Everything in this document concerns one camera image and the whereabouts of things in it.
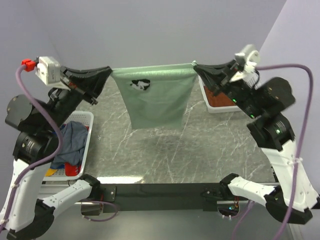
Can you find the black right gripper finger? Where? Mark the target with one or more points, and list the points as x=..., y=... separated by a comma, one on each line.
x=226, y=68
x=211, y=79

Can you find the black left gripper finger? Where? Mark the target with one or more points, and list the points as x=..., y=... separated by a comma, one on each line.
x=95, y=83
x=75, y=74

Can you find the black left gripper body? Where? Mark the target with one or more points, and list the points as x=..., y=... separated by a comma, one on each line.
x=63, y=102

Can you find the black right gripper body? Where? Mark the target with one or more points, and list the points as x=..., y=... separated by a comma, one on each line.
x=240, y=92

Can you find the rust brown towel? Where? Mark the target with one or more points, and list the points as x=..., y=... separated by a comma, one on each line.
x=220, y=100

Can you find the mint green towel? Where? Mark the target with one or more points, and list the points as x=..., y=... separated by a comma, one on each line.
x=156, y=96

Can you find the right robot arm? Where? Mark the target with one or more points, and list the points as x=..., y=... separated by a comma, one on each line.
x=274, y=135

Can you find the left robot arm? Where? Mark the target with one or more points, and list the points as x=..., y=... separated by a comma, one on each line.
x=24, y=215

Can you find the white laundry basket with clothes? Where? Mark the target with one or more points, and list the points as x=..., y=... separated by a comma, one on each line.
x=87, y=119

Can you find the red patterned cloth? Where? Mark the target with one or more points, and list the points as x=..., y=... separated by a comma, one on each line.
x=65, y=169

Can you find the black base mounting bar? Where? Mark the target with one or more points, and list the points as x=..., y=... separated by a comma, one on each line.
x=164, y=196

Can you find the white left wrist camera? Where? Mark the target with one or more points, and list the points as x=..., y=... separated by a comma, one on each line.
x=48, y=70

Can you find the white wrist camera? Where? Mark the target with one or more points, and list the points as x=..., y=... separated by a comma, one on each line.
x=48, y=70
x=247, y=59

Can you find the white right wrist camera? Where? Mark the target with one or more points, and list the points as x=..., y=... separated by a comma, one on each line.
x=247, y=59

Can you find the aluminium front frame rail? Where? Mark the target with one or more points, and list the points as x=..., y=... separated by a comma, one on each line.
x=44, y=211

